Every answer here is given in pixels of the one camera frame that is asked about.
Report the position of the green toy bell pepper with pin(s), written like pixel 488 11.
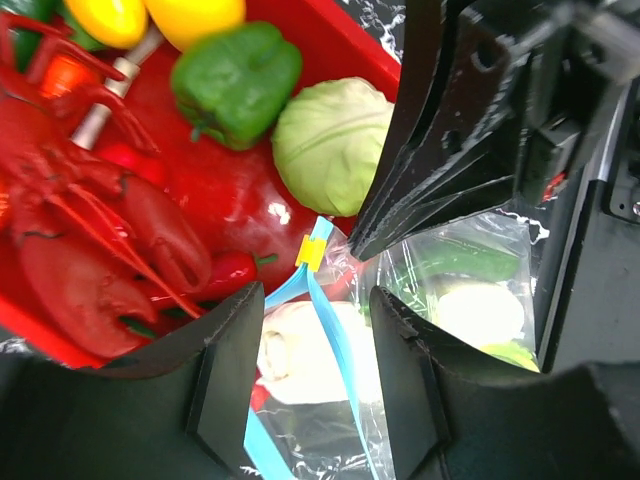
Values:
pixel 232 86

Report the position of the blue zipper clear bag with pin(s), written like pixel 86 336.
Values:
pixel 349 439

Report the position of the red toy chili pepper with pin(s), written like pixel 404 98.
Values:
pixel 231 271

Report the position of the white toy radish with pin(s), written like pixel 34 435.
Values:
pixel 481 314

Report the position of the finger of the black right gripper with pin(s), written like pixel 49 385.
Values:
pixel 497 100

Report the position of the toy leek green white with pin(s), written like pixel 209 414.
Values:
pixel 296 362

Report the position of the red toy lobster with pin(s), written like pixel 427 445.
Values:
pixel 86 229

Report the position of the yellow toy lemon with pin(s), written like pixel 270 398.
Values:
pixel 183 22

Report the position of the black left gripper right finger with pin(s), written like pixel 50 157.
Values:
pixel 454 412

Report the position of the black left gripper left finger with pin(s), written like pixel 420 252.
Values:
pixel 175 409

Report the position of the green toy cabbage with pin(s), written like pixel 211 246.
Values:
pixel 328 141

